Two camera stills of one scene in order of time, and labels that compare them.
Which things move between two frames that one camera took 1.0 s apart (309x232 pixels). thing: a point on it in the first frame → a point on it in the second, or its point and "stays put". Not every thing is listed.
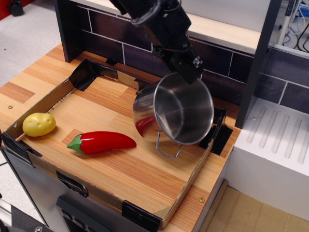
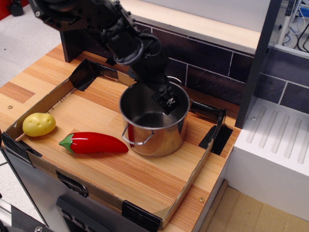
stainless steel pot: x=170 y=109 → x=149 y=130
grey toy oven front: x=62 y=206 stays put
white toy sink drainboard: x=270 y=160 stays put
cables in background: x=297 y=36 stays put
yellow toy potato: x=38 y=124 stays put
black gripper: x=170 y=28 → x=151 y=67
